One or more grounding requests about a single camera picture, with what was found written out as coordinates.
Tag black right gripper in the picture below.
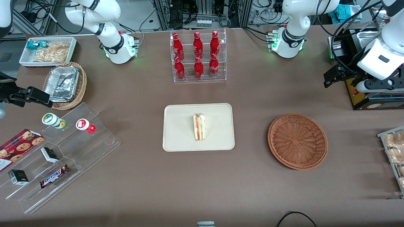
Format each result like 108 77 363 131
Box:
0 72 54 108

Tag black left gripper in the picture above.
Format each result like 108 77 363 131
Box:
323 64 361 89

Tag triangle sandwich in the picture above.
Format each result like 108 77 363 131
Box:
193 113 206 142

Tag oval tan wicker basket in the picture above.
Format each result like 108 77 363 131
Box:
42 61 87 111

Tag round brown wicker basket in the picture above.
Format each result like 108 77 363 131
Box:
267 113 329 171

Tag tray of packaged pastries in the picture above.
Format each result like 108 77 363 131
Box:
377 126 404 199

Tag beige plastic tray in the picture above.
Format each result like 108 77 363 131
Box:
162 103 235 152

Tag green lidded drink cup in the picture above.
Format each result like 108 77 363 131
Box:
42 113 66 130

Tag stacked foil containers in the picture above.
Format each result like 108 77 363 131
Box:
44 66 80 103

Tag black food warmer cabinet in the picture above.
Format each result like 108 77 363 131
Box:
328 5 404 111

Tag white rectangular snack bin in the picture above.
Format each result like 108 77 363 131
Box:
19 37 78 68

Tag clear bag of crackers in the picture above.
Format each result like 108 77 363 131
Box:
33 42 71 63

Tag red lidded drink cup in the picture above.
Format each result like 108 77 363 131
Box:
75 118 97 135

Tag red cookie box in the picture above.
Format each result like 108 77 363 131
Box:
0 128 45 172

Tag steel warmer pan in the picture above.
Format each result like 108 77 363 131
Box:
355 29 385 50

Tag small black carton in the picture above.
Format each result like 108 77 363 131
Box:
8 169 30 186
40 147 60 164

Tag teal snack packet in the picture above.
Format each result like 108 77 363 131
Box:
26 40 51 50

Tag teal crumpled bag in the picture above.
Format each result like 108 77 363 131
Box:
328 4 361 24

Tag clear acrylic step stand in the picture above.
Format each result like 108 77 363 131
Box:
0 142 84 215
41 102 121 173

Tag snickers chocolate bar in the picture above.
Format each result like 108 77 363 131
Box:
39 164 71 189

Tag red cola bottle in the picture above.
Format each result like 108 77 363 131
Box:
210 31 220 58
174 56 186 80
209 53 220 78
172 33 185 61
193 56 205 79
193 31 204 59

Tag clear acrylic bottle rack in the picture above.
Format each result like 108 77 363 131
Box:
170 28 227 84

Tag black table cable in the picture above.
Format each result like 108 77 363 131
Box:
276 211 318 227

